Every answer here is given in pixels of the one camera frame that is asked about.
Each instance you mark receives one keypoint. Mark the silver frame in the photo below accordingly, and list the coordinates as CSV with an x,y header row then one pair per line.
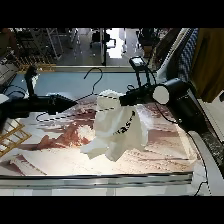
x,y
96,182

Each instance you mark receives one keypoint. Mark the white long-sleeved shirt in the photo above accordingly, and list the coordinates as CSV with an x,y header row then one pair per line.
x,y
116,128

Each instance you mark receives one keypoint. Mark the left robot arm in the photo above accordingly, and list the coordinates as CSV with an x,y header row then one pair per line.
x,y
23,105

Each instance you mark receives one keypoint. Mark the yellow wooden rack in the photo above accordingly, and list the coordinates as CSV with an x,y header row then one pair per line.
x,y
11,136

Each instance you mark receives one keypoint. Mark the black clothes hanger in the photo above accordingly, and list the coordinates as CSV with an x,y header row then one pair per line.
x,y
95,87

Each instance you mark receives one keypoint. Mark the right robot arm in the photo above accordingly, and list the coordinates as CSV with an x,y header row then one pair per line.
x,y
181,96

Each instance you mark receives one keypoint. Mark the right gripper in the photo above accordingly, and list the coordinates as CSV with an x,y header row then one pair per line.
x,y
133,96

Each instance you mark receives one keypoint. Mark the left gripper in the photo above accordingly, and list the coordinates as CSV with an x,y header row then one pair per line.
x,y
61,102

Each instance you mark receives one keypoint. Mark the mustard brown garment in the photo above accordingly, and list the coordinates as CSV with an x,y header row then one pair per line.
x,y
210,63

